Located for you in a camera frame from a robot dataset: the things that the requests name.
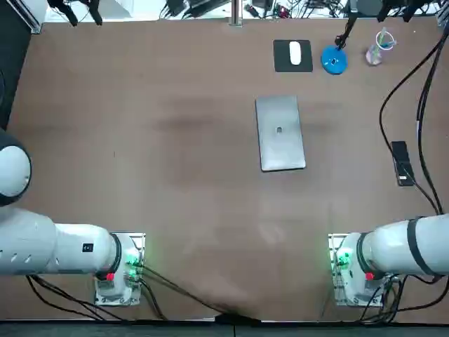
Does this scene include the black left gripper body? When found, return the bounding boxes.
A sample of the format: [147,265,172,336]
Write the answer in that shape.
[47,0,101,10]

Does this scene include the blue gooseneck desk lamp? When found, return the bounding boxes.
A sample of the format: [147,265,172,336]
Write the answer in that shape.
[320,0,384,76]

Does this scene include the grey laptop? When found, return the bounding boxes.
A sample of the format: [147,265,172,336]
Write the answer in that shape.
[255,93,307,173]

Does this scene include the dark power adapter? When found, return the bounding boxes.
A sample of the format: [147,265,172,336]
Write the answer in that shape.
[164,0,187,17]

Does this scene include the white computer mouse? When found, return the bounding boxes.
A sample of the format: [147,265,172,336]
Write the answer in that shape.
[288,41,302,66]

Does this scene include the black mouse pad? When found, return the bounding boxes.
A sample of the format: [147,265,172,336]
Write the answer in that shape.
[273,39,314,73]

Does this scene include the aluminium frame post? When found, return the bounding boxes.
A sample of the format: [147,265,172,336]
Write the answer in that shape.
[436,5,449,34]
[29,0,47,35]

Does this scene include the tangled black cables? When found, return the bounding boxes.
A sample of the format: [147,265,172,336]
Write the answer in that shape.
[243,0,351,20]

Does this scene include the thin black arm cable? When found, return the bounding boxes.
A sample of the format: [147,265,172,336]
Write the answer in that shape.
[380,33,449,216]

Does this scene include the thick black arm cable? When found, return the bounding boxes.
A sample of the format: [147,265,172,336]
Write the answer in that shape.
[415,33,449,215]

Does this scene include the aluminium camera post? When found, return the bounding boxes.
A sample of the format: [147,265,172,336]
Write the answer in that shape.
[229,0,244,27]

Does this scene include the black base power cable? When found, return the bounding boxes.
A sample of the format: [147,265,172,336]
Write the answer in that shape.
[26,275,127,322]
[359,273,445,322]
[138,265,262,322]

